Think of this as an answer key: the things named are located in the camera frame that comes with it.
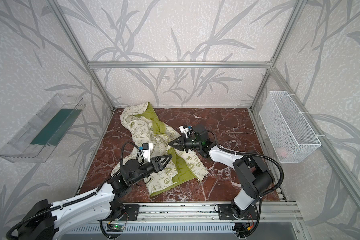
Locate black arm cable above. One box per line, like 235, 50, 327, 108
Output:
5, 141, 152, 240
206, 130, 285, 238

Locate aluminium frame rail base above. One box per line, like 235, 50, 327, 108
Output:
57, 202, 311, 240

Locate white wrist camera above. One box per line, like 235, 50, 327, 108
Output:
179, 125, 193, 138
138, 143, 153, 162

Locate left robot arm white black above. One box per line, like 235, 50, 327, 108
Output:
6, 155, 172, 240

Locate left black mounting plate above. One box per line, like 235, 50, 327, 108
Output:
115, 204, 140, 221

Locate cream green printed jacket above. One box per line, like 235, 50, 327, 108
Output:
120, 102, 209, 197

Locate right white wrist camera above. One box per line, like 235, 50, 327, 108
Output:
179, 125, 193, 138

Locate pink object in basket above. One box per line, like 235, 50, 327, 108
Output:
277, 148, 290, 159

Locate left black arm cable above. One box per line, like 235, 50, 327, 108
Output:
5, 141, 152, 240

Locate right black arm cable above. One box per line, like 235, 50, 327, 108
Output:
206, 130, 285, 238

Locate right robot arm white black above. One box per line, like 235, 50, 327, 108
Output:
168, 125, 284, 220

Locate black mounting plate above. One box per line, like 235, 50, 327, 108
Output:
215, 204, 259, 221
115, 204, 140, 221

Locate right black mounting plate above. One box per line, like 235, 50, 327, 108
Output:
215, 204, 259, 221

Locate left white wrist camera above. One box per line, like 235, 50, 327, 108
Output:
138, 143, 153, 162

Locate white wire mesh basket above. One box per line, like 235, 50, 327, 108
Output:
259, 91, 322, 164

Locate green lit circuit board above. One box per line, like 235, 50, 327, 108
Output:
107, 223, 125, 232

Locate clear plastic wall tray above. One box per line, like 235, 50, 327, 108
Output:
0, 94, 86, 163

